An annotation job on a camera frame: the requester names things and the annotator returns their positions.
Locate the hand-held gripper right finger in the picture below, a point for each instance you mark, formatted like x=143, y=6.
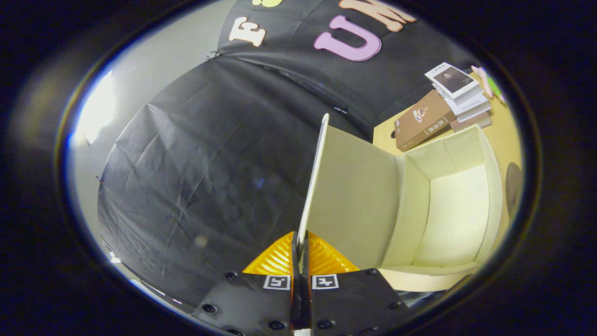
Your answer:
x=354, y=298

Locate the grey fabric storage box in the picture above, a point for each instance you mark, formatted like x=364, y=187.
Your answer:
x=457, y=210

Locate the brown fuzzy shoe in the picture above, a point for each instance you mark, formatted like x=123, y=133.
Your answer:
x=514, y=186

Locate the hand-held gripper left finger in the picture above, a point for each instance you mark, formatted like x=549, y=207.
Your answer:
x=252, y=298

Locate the pale pink book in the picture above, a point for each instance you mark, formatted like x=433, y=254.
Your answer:
x=471, y=123

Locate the green and pink plush toy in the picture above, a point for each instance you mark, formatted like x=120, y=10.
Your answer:
x=484, y=83

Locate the black backdrop cloth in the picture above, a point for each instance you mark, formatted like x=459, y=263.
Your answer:
x=210, y=163

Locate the white thick book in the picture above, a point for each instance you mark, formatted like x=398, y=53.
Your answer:
x=473, y=112
x=468, y=100

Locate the brown book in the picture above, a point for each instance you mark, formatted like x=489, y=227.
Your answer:
x=419, y=126

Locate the white portrait cover book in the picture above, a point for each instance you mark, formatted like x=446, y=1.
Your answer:
x=452, y=80

